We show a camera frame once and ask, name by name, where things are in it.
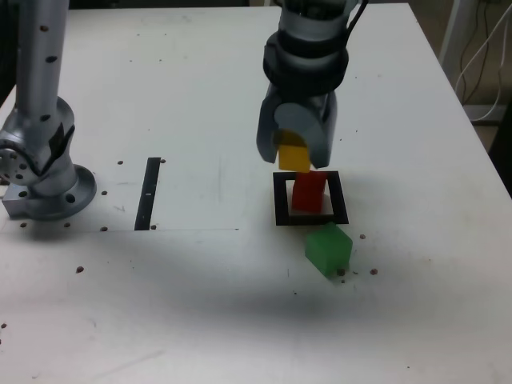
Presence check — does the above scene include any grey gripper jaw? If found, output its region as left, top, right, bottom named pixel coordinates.
left=274, top=93, right=338, bottom=170
left=256, top=82, right=281, bottom=163

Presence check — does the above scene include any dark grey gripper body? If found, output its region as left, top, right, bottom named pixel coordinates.
left=268, top=81, right=332, bottom=122

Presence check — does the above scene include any yellow cube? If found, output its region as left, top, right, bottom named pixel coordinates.
left=274, top=130, right=311, bottom=174

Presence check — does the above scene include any red cube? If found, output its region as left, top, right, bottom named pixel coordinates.
left=290, top=170, right=327, bottom=214

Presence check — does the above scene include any green cube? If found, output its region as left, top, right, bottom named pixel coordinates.
left=304, top=222, right=354, bottom=280

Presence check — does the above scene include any black tape square outline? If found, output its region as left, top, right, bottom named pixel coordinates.
left=272, top=170, right=349, bottom=227

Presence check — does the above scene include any black tape strip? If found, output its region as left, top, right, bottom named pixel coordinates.
left=134, top=157, right=161, bottom=232

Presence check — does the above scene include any white post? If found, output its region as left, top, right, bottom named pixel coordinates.
left=439, top=0, right=474, bottom=77

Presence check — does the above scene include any white cable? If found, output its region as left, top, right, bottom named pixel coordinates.
left=455, top=15, right=512, bottom=101
left=478, top=39, right=506, bottom=121

